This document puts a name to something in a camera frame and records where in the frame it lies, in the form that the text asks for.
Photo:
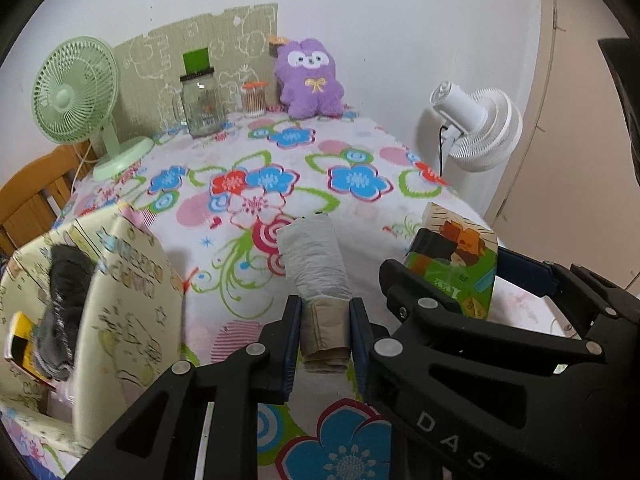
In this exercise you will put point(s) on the white standing fan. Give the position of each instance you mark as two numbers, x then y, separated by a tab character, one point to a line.
469	137

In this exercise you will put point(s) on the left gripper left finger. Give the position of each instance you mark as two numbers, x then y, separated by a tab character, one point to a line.
205	414

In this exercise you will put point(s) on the small jar of cotton swabs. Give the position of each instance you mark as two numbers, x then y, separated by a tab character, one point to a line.
253	97

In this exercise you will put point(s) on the yellow fabric storage box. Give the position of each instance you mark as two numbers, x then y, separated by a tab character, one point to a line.
129	334

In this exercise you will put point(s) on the yellow cartoon box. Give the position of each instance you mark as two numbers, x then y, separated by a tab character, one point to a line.
19	348

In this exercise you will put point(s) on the floral tablecloth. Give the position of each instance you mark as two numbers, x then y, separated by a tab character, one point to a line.
216	206

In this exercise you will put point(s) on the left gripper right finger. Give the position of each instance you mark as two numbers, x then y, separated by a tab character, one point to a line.
372	378

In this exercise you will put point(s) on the green desk fan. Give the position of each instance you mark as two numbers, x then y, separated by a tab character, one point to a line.
74	97

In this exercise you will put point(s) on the black sock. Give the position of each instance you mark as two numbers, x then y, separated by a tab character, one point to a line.
70	275

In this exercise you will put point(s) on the grey white sock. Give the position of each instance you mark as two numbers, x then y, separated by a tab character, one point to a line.
313	262

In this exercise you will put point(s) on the glass jar with green lid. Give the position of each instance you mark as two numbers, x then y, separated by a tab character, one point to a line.
197	105

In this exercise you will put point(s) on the purple bunny plush toy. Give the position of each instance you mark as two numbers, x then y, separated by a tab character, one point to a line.
306	73

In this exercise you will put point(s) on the green patterned foam mat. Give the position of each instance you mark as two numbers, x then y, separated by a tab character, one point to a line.
234	44

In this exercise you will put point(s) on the green picture book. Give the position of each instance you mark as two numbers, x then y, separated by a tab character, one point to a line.
458	257

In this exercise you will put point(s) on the beige wardrobe door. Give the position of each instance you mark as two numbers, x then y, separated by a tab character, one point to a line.
570	194

